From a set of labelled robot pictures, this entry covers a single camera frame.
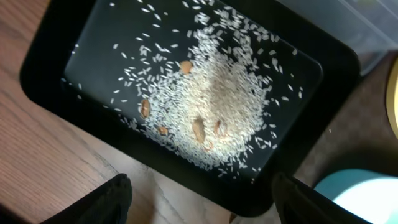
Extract dark brown serving tray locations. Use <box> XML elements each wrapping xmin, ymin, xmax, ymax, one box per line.
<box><xmin>294</xmin><ymin>52</ymin><xmax>397</xmax><ymax>186</ymax></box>

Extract yellow plate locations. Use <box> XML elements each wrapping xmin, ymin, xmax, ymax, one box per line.
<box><xmin>386</xmin><ymin>60</ymin><xmax>398</xmax><ymax>137</ymax></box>

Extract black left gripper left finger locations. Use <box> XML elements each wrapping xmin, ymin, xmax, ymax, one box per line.
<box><xmin>44</xmin><ymin>174</ymin><xmax>132</xmax><ymax>224</ymax></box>

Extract rice leftovers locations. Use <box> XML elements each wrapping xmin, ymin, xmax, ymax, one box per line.
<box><xmin>61</xmin><ymin>1</ymin><xmax>303</xmax><ymax>183</ymax></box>

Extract black waste tray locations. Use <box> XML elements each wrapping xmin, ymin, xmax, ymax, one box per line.
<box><xmin>20</xmin><ymin>1</ymin><xmax>360</xmax><ymax>217</ymax></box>

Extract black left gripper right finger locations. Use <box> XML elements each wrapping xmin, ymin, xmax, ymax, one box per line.
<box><xmin>272</xmin><ymin>172</ymin><xmax>368</xmax><ymax>224</ymax></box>

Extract clear plastic waste bin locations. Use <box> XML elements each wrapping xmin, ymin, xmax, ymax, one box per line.
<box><xmin>280</xmin><ymin>0</ymin><xmax>397</xmax><ymax>76</ymax></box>

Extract light blue bowl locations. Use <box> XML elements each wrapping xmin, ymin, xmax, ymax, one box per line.
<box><xmin>315</xmin><ymin>169</ymin><xmax>397</xmax><ymax>224</ymax></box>

